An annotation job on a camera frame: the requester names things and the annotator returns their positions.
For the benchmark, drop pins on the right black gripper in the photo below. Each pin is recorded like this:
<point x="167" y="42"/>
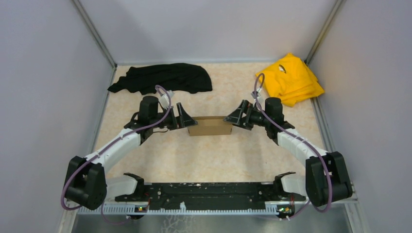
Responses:
<point x="235" y="117"/>

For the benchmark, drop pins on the right aluminium corner post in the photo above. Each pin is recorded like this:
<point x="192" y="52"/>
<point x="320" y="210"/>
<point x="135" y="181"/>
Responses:
<point x="338" y="4"/>

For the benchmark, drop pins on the aluminium frame rail front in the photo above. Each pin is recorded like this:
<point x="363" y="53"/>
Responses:
<point x="281" y="209"/>

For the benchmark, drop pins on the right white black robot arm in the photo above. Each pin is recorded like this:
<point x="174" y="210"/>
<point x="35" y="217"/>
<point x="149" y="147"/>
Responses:
<point x="326" y="178"/>

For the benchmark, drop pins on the brown cardboard paper box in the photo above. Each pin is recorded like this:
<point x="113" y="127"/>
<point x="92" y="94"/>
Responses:
<point x="210" y="126"/>

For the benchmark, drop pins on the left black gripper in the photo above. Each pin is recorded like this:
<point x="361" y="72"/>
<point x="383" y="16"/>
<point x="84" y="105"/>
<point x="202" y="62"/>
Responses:
<point x="184" y="120"/>

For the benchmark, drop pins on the yellow folded cloth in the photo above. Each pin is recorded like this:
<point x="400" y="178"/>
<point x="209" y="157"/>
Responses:
<point x="290" y="80"/>

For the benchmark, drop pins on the black cloth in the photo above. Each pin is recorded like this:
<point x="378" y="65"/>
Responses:
<point x="176" y="77"/>

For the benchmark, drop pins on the aluminium corner post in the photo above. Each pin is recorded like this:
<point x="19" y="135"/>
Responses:
<point x="338" y="4"/>
<point x="94" y="32"/>

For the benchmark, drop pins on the left aluminium corner post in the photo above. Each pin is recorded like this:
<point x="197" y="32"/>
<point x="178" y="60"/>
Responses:
<point x="94" y="32"/>

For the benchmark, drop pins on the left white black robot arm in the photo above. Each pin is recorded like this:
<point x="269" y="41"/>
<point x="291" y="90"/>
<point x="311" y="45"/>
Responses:
<point x="86" y="183"/>

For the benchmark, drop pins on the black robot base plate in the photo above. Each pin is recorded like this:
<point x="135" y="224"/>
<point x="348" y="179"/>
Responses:
<point x="208" y="196"/>

